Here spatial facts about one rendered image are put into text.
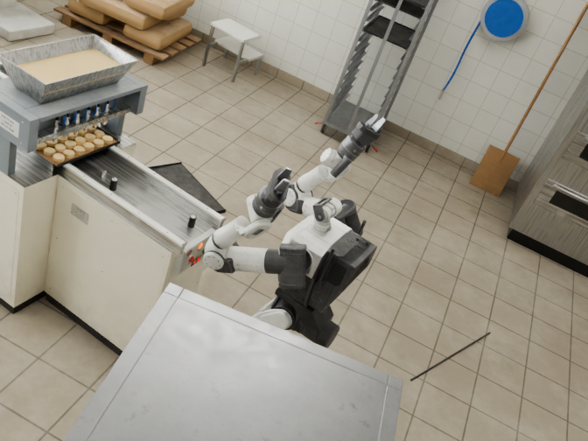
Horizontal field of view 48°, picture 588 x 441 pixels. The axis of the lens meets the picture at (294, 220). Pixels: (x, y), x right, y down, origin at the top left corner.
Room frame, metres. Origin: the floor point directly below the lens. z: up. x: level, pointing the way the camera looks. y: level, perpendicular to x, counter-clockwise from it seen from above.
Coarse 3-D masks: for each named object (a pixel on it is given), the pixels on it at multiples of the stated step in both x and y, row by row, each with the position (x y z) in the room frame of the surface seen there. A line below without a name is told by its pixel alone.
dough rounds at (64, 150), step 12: (72, 132) 2.64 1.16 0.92; (84, 132) 2.68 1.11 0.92; (96, 132) 2.72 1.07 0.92; (48, 144) 2.49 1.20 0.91; (60, 144) 2.51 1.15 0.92; (72, 144) 2.55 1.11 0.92; (84, 144) 2.58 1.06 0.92; (96, 144) 2.63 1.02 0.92; (108, 144) 2.69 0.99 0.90; (48, 156) 2.42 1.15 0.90; (60, 156) 2.43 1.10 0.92; (72, 156) 2.47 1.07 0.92
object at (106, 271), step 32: (96, 160) 2.62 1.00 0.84; (64, 192) 2.38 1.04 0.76; (128, 192) 2.46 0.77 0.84; (160, 192) 2.56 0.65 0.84; (64, 224) 2.38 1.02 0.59; (96, 224) 2.31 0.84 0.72; (128, 224) 2.26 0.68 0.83; (160, 224) 2.33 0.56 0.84; (192, 224) 2.39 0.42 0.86; (64, 256) 2.37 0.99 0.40; (96, 256) 2.30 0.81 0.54; (128, 256) 2.25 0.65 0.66; (160, 256) 2.19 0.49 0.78; (64, 288) 2.36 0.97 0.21; (96, 288) 2.29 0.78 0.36; (128, 288) 2.23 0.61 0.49; (160, 288) 2.18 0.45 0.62; (192, 288) 2.44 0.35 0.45; (96, 320) 2.28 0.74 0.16; (128, 320) 2.22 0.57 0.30
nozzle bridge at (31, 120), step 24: (0, 96) 2.31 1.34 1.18; (24, 96) 2.38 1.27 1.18; (72, 96) 2.53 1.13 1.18; (96, 96) 2.61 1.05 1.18; (120, 96) 2.72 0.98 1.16; (144, 96) 2.89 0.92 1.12; (0, 120) 2.28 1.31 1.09; (24, 120) 2.23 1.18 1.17; (48, 120) 2.42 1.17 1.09; (72, 120) 2.56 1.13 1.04; (96, 120) 2.64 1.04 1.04; (120, 120) 2.90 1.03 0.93; (0, 144) 2.27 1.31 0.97; (24, 144) 2.23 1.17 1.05; (0, 168) 2.27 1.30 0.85
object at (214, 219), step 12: (0, 72) 2.97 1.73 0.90; (108, 156) 2.68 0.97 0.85; (120, 156) 2.66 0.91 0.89; (132, 168) 2.63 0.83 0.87; (144, 168) 2.61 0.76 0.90; (144, 180) 2.60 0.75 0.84; (156, 180) 2.58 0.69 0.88; (168, 192) 2.55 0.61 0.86; (180, 192) 2.53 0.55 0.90; (180, 204) 2.52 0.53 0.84; (192, 204) 2.50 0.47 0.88; (204, 204) 2.51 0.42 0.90; (204, 216) 2.48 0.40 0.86; (216, 216) 2.46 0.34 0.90
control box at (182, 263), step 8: (208, 232) 2.40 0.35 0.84; (192, 240) 2.31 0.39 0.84; (200, 240) 2.33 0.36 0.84; (192, 248) 2.27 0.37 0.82; (200, 248) 2.34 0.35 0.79; (184, 256) 2.22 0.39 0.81; (200, 256) 2.35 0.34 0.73; (176, 264) 2.22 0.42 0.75; (184, 264) 2.23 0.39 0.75; (176, 272) 2.21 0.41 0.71
